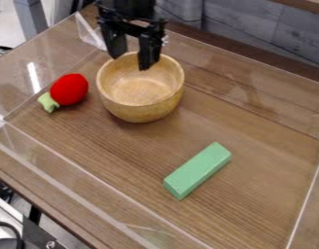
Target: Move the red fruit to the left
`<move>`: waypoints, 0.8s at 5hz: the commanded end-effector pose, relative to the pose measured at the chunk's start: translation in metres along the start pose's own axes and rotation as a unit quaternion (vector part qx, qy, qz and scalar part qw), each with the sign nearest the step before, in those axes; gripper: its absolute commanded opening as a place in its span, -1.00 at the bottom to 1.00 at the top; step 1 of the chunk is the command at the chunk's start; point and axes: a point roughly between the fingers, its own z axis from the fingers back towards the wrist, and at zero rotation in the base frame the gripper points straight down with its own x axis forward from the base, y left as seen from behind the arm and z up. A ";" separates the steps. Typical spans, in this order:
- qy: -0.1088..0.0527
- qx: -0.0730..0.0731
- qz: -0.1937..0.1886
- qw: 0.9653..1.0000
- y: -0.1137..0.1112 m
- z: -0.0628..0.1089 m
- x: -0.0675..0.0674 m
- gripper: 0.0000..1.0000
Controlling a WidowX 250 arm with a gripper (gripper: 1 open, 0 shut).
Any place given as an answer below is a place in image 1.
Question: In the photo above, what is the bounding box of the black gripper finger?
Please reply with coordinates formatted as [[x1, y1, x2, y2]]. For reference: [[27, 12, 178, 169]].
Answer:
[[138, 33, 162, 71], [102, 23, 127, 59]]

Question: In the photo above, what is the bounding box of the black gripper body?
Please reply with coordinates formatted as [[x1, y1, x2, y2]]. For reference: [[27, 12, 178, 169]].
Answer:
[[96, 0, 167, 39]]

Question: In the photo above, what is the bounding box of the light wooden bowl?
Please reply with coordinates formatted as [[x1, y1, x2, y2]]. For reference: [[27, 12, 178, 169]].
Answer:
[[96, 52, 186, 123]]

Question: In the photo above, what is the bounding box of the red plush fruit green stem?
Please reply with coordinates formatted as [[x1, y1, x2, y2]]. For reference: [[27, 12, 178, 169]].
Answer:
[[37, 73, 89, 113]]

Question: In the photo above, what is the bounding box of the grey table leg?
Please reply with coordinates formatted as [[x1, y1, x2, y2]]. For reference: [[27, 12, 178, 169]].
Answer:
[[13, 0, 48, 40]]

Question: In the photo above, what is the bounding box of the green rectangular block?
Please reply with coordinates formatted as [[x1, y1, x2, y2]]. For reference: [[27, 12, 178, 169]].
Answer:
[[163, 142, 233, 200]]

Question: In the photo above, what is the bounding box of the clear acrylic tray enclosure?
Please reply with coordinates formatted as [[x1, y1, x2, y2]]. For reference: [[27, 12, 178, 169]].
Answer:
[[0, 19, 319, 249]]

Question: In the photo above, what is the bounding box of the black cable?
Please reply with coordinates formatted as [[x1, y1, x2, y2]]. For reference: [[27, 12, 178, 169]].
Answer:
[[0, 221, 24, 249]]

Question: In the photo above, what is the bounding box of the black metal bracket with bolt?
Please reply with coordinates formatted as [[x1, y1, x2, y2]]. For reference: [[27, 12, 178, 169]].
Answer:
[[23, 218, 68, 249]]

